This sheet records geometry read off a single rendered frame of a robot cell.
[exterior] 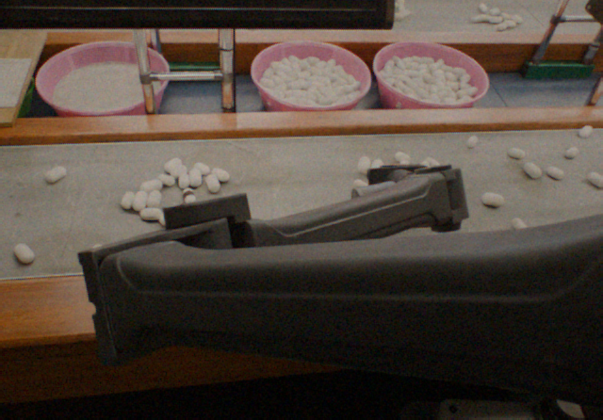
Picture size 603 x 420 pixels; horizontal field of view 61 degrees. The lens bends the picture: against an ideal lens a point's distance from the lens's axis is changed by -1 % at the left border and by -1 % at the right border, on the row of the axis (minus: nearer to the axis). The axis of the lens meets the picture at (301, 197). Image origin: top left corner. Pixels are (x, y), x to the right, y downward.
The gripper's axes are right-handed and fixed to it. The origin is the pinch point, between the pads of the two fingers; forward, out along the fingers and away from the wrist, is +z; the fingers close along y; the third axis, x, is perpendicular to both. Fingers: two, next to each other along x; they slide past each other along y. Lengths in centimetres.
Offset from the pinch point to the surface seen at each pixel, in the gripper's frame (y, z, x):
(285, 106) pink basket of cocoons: 13.0, 20.8, -13.3
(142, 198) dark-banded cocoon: 40.9, 0.9, 1.1
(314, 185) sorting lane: 11.2, 3.5, 1.0
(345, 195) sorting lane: 6.1, 1.2, 2.7
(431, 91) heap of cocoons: -22.2, 26.2, -16.1
